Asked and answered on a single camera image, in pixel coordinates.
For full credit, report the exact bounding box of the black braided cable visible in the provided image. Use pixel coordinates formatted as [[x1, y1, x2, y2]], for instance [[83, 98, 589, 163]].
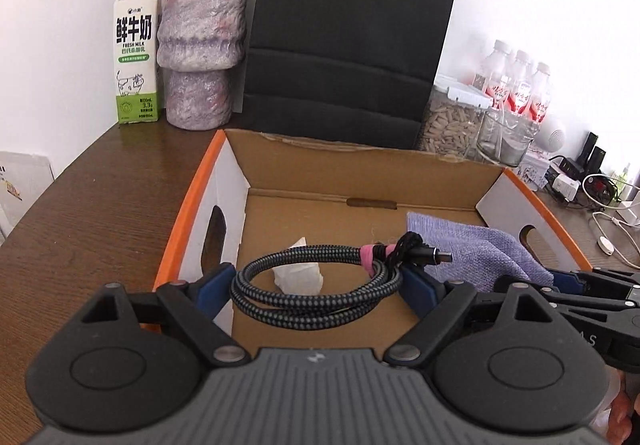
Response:
[[229, 230, 455, 331]]

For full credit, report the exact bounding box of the purple fabric pouch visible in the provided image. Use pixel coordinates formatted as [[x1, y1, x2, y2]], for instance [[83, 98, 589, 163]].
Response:
[[407, 212, 553, 292]]

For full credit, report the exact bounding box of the white tissue ball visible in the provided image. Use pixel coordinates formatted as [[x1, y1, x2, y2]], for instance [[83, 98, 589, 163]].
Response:
[[272, 263, 323, 295]]

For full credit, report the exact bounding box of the person right hand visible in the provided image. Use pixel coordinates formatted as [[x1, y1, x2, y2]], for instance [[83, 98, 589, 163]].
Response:
[[606, 371, 639, 445]]

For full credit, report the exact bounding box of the white power adapter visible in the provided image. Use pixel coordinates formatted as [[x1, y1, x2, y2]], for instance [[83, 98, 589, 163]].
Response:
[[546, 163, 580, 202]]

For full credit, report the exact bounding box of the red cardboard box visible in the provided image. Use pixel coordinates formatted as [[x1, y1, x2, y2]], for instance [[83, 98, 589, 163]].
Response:
[[141, 127, 595, 361]]

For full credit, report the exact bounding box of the white floral tin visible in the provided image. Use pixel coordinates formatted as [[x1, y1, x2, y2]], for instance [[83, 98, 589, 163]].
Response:
[[514, 151, 549, 191]]

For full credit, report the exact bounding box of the white round speaker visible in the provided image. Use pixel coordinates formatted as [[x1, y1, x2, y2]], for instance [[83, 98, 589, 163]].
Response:
[[534, 125, 565, 152]]

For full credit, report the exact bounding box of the clear glass cup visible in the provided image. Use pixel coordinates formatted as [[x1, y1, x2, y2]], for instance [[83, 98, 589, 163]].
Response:
[[476, 109, 538, 168]]

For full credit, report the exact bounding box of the clear seed container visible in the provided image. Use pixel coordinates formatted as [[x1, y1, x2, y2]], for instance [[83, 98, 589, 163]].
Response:
[[420, 75, 492, 158]]

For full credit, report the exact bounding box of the water bottle right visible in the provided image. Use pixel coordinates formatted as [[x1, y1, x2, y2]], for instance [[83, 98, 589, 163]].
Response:
[[526, 62, 550, 124]]

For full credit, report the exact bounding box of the water bottle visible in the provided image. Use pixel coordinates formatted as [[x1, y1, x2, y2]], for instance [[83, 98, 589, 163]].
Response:
[[526, 62, 550, 124], [472, 40, 509, 109], [504, 50, 532, 116]]

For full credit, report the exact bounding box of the water bottle middle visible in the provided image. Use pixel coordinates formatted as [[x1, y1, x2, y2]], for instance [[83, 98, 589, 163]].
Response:
[[504, 50, 532, 116]]

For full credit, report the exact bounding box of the water bottle left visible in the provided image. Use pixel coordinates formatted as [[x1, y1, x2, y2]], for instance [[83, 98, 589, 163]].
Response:
[[472, 40, 509, 109]]

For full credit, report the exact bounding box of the purple ceramic vase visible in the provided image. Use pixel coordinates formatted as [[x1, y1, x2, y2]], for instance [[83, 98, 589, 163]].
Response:
[[157, 0, 247, 131]]

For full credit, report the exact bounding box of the black paper bag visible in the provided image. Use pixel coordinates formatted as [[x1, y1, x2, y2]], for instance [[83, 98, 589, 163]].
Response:
[[239, 0, 454, 149]]

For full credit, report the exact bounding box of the white green milk carton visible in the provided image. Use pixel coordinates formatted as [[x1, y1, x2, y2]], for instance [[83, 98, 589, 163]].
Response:
[[113, 0, 162, 124]]

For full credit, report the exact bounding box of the white charging cable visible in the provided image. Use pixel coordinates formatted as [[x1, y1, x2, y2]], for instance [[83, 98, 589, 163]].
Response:
[[581, 172, 640, 271]]

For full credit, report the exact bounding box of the white leaflet by wall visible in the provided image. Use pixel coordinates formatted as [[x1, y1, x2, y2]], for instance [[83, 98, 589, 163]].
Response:
[[0, 151, 54, 243]]

